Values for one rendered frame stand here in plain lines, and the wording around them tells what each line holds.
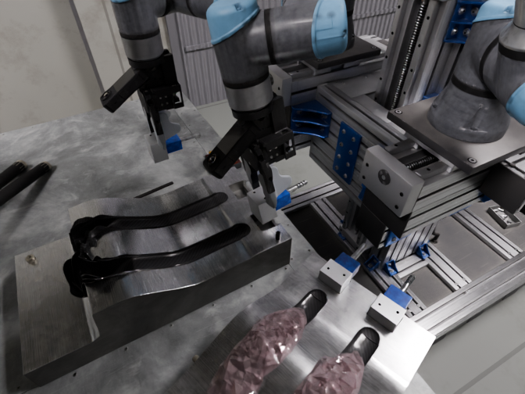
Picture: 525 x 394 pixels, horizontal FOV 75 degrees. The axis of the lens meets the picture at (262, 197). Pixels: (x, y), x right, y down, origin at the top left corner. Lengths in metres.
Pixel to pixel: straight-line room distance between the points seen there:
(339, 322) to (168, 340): 0.31
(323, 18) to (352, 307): 0.47
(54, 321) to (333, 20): 0.66
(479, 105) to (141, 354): 0.77
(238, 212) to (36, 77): 2.15
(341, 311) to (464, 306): 0.94
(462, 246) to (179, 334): 1.36
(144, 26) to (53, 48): 1.94
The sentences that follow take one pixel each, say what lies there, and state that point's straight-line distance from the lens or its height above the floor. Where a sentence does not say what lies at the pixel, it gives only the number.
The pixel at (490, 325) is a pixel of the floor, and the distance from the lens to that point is 1.86.
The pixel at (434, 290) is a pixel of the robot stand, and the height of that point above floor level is 0.21.
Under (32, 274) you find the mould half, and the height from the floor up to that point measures 0.86.
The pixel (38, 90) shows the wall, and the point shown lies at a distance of 2.75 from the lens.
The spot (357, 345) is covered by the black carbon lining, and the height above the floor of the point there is 0.85.
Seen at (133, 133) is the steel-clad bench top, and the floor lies 0.80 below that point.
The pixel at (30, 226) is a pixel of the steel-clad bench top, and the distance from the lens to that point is 1.01.
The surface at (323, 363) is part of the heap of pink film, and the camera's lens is 0.57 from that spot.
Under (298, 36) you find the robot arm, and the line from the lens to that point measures 0.51.
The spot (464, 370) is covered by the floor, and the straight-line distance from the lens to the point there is 1.71.
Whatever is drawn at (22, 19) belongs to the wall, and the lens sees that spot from 2.61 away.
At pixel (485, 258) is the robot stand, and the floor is 0.21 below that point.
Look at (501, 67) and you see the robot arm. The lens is 0.64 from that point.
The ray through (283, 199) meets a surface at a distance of 0.70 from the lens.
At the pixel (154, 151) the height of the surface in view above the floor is 0.94.
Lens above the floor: 1.43
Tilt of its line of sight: 45 degrees down
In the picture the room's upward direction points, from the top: straight up
